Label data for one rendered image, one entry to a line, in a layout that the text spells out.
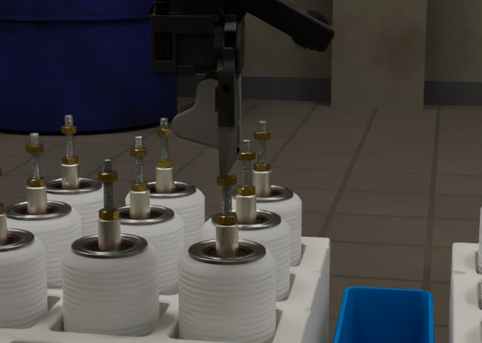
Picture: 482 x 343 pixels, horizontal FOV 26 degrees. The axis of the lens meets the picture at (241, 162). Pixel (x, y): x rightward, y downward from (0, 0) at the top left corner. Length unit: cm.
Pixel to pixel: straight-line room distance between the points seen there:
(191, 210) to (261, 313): 27
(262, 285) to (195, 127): 16
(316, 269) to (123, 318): 28
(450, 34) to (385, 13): 26
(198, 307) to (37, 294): 17
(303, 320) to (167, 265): 17
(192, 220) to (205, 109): 30
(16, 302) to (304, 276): 32
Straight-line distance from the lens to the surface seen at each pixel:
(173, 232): 113
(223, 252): 101
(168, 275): 114
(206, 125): 96
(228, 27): 94
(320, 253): 126
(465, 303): 111
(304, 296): 111
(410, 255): 188
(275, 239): 110
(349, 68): 344
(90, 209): 126
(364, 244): 193
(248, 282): 98
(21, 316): 106
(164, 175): 125
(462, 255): 128
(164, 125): 124
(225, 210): 100
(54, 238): 115
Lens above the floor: 55
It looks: 12 degrees down
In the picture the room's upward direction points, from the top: straight up
